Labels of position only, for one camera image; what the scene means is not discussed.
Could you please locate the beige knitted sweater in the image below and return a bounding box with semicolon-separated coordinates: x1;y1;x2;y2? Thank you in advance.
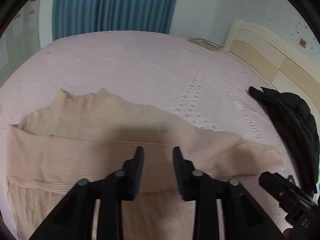
6;89;284;239

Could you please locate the white wardrobe with flower stickers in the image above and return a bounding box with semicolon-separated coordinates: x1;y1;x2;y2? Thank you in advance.
1;0;40;84

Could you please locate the pink bed cover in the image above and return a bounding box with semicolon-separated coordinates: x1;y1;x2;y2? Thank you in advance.
1;31;296;234

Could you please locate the beige bedside table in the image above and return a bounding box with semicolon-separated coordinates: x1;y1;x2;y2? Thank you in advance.
188;37;221;53

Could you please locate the cream and tan headboard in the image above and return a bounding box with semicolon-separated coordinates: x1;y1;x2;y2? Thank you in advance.
223;20;319;121

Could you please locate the black jacket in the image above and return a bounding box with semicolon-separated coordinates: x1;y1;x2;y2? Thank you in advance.
248;86;319;195

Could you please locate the blue curtain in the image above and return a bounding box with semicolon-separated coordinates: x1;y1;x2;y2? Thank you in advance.
52;0;176;40

